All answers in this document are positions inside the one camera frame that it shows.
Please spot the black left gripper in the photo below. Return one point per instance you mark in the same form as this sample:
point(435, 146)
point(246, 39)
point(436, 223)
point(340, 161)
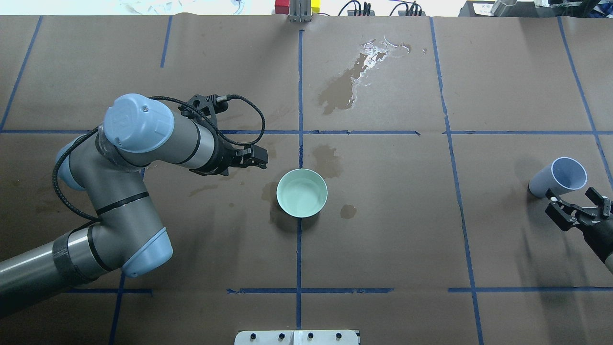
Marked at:
point(221, 158)

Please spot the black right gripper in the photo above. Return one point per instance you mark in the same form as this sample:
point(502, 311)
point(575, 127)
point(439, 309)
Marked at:
point(594, 229)

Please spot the blue plastic cup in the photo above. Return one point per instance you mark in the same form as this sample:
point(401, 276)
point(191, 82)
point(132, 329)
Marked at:
point(561, 176)

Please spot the green plastic bowl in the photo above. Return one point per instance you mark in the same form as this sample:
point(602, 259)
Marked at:
point(302, 193)

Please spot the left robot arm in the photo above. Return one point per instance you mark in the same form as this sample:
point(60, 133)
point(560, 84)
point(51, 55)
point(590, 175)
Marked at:
point(98, 177)

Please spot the red cube block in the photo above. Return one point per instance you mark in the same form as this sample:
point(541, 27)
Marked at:
point(282, 7)

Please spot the yellow cube block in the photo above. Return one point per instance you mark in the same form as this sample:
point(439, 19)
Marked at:
point(315, 6)

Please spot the metal cylinder weight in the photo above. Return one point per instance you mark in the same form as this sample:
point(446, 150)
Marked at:
point(503, 8)

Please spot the black power strip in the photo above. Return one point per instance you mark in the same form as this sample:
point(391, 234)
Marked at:
point(364, 8)

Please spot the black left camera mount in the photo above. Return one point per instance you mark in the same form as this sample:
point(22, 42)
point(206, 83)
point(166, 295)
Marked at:
point(209, 106)

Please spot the aluminium frame post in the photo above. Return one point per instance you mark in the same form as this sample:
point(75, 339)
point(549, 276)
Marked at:
point(300, 11)

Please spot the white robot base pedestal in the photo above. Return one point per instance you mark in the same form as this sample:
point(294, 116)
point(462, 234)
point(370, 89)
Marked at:
point(298, 337)

